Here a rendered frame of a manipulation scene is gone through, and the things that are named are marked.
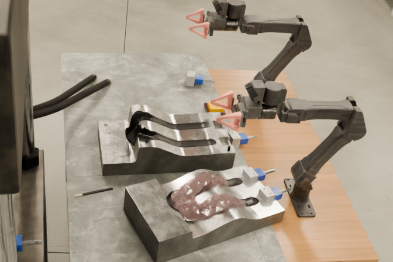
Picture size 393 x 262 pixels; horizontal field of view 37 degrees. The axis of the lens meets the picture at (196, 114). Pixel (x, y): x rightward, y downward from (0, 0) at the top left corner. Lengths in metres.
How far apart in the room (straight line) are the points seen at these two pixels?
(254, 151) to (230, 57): 2.29
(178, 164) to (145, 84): 0.61
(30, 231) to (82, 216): 0.17
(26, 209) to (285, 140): 1.10
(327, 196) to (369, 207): 1.29
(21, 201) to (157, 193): 0.48
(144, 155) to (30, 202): 0.43
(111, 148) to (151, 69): 0.70
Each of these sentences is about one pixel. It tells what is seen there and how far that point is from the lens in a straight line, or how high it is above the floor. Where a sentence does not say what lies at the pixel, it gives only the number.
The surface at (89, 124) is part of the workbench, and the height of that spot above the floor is 0.80.
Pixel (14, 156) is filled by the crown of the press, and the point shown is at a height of 1.86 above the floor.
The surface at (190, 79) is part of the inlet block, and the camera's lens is 2.68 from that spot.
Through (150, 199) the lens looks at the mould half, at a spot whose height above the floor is 0.91.
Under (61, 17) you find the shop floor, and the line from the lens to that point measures 4.95.
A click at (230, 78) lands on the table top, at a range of 2.82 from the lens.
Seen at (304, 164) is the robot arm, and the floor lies 0.97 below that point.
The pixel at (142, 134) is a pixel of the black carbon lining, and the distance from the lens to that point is 2.13.
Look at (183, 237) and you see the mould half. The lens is 1.87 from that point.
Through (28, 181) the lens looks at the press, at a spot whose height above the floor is 0.78.
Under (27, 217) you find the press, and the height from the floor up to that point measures 0.78.
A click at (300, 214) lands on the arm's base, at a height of 0.81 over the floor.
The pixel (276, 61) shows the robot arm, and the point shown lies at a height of 1.04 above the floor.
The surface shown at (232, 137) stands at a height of 0.85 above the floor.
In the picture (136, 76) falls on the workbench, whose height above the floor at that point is 0.80.
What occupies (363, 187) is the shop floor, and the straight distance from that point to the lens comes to 3.68.
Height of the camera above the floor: 2.27
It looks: 36 degrees down
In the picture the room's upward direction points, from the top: 9 degrees clockwise
